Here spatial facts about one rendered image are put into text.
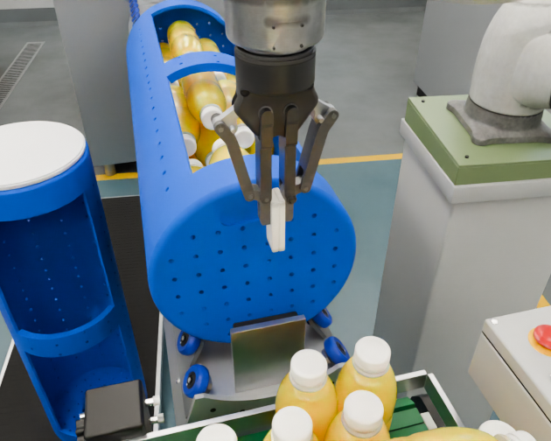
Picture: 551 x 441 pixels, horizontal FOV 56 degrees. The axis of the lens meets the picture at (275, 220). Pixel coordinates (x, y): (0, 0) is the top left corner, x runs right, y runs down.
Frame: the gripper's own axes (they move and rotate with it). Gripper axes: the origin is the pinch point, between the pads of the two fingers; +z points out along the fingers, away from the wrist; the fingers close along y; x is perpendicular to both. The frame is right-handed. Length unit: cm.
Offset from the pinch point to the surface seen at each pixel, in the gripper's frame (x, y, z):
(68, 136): 63, -30, 17
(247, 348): -1.8, -4.4, 18.9
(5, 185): 46, -40, 17
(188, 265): 4.3, -10.2, 8.2
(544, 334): -15.9, 26.9, 9.5
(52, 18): 538, -92, 116
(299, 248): 4.3, 4.4, 8.5
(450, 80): 229, 172, 88
